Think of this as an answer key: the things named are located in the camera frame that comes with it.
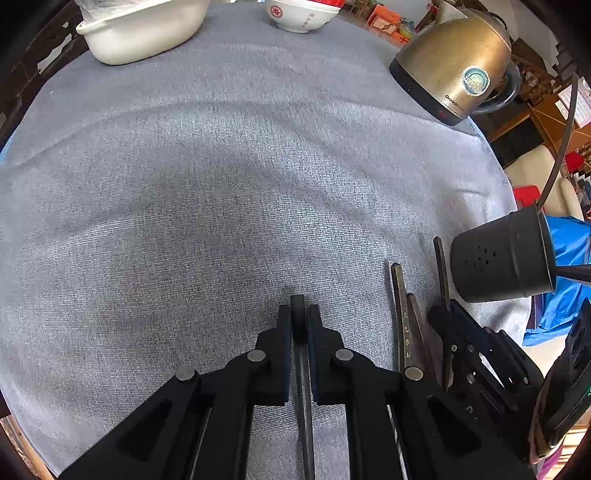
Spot cream sofa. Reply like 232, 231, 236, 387
505, 143, 585, 220

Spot light blue table cover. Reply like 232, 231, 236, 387
0, 129, 24, 164

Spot golden electric kettle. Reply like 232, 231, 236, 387
389, 0, 522, 127

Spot grey tablecloth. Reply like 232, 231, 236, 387
0, 2, 532, 480

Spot clear plastic bag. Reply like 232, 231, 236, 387
76, 0, 162, 21

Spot white ceramic pot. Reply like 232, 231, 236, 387
76, 0, 211, 65

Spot grey metal chopstick holder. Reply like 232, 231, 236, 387
450, 203, 556, 304

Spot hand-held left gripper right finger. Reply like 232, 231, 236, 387
307, 304, 539, 480

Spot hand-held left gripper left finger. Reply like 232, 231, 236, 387
60, 304, 293, 480

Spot orange box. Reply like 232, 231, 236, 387
369, 4, 402, 34

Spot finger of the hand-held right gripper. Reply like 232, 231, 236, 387
450, 299, 544, 403
427, 302, 518, 416

